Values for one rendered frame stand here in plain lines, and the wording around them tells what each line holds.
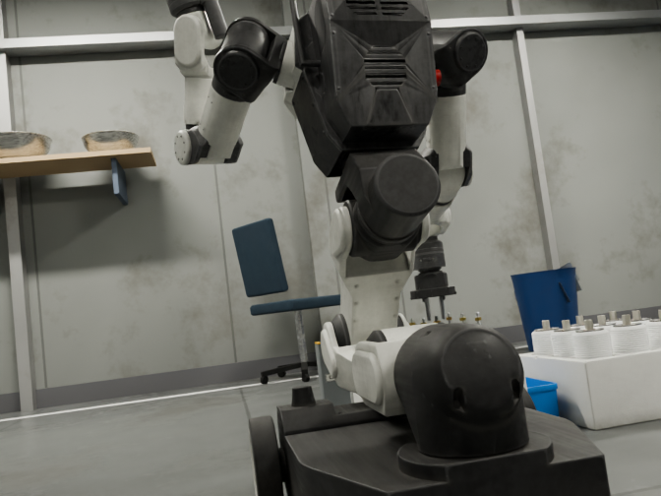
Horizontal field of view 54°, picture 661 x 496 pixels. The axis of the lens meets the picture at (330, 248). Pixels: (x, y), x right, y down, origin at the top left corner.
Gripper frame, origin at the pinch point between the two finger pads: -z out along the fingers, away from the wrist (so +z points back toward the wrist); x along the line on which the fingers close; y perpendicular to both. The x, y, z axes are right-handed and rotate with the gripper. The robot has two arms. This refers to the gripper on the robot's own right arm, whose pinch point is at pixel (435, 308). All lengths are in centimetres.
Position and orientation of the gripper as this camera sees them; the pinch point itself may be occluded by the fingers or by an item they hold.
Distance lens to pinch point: 179.3
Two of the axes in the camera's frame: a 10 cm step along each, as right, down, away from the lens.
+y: 2.5, 0.6, 9.7
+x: 9.6, -1.4, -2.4
